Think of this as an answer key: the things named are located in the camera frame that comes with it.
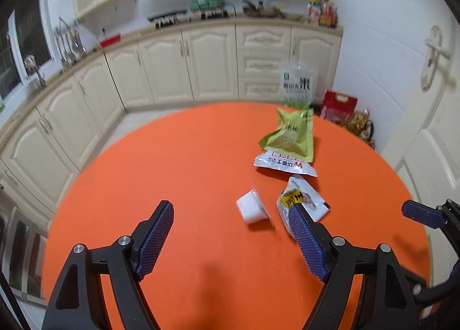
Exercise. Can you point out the green snack packet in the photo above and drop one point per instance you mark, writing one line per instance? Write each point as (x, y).
(291, 135)

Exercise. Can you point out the white wrapper with yellow label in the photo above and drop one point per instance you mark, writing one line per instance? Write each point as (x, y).
(305, 193)

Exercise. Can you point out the metal faucet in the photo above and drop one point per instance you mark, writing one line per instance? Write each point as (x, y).
(36, 73)

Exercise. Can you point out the white green rice bag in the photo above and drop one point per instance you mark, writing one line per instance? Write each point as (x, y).
(298, 83)

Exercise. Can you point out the group of condiment bottles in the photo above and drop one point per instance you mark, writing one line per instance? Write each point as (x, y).
(321, 12)

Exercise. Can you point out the dark wooden chair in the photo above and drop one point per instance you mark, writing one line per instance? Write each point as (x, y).
(10, 308)

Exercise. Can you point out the red box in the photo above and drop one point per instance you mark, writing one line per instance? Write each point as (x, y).
(109, 42)

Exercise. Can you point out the red carry bag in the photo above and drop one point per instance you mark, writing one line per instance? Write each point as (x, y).
(337, 105)

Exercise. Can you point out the white printed wrapper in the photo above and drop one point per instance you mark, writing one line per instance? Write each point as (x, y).
(284, 164)

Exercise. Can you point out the green cooking pot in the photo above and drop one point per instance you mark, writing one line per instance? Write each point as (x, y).
(206, 1)

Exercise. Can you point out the dark frying pan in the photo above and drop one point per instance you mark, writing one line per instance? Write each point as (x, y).
(260, 10)

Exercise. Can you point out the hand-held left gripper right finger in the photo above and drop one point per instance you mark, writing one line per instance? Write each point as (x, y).
(307, 240)

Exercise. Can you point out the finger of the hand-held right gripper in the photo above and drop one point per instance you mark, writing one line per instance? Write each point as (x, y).
(420, 213)

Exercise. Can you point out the window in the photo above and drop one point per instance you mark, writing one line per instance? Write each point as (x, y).
(28, 28)

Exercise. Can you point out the hanging kitchen utensils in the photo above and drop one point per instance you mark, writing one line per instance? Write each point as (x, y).
(70, 46)

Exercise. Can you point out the round orange table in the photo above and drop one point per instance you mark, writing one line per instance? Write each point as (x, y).
(161, 64)

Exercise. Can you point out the white plastic cup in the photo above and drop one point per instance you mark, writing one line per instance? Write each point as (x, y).
(251, 207)

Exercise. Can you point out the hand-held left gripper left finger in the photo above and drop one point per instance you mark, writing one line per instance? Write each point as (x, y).
(156, 240)

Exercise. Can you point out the white panel door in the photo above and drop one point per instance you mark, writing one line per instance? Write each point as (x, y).
(431, 135)

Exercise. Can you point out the gas stove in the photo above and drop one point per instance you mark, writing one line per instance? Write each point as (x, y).
(187, 18)

